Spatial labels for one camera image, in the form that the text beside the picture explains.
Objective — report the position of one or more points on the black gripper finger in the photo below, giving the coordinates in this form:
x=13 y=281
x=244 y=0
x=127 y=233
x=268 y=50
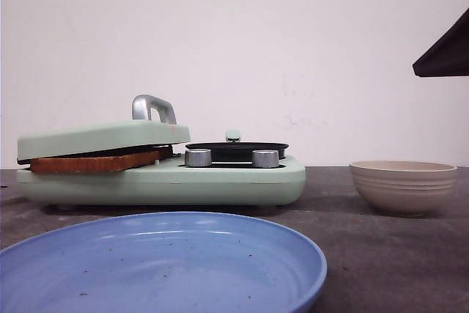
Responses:
x=448 y=56

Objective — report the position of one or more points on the beige ribbed bowl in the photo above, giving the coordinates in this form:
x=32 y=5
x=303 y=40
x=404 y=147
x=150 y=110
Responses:
x=410 y=188

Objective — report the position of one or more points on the white bread slice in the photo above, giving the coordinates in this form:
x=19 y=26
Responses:
x=164 y=152
x=94 y=164

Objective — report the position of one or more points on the breakfast maker lid with plate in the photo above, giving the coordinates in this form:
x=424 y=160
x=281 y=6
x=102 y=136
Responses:
x=153 y=123

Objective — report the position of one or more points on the mint green breakfast maker base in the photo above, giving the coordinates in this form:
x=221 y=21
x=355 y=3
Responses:
x=170 y=182

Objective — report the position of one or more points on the right silver control knob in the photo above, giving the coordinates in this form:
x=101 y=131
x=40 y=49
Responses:
x=265 y=159

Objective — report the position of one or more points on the silver control knob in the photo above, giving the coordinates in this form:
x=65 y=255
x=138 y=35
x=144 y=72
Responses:
x=198 y=158
x=265 y=159

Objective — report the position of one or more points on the black round frying pan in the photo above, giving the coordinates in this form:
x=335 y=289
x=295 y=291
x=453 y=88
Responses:
x=237 y=151

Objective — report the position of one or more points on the left silver control knob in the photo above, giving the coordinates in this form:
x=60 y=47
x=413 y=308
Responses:
x=198 y=158

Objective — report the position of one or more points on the blue round plate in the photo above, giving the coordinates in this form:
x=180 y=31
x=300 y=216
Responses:
x=164 y=262

